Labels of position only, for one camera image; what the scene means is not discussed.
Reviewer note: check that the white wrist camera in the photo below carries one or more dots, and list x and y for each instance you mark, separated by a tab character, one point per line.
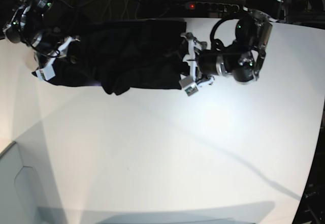
188	85
45	73

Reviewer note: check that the black T-shirt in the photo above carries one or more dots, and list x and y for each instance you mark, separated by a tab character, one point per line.
118	56

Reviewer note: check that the black power strip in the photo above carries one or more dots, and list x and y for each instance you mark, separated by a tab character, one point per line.
212	7

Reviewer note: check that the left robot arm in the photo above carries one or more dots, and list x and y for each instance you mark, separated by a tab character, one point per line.
243	58

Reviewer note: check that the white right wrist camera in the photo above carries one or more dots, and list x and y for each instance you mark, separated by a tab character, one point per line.
45	73

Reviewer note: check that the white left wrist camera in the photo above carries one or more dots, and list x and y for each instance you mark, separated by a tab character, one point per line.
188	85

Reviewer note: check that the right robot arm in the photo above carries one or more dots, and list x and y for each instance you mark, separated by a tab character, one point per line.
24	23

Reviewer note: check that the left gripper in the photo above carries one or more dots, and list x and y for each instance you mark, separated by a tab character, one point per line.
195	47

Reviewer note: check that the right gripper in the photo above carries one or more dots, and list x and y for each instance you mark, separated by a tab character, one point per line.
44	59

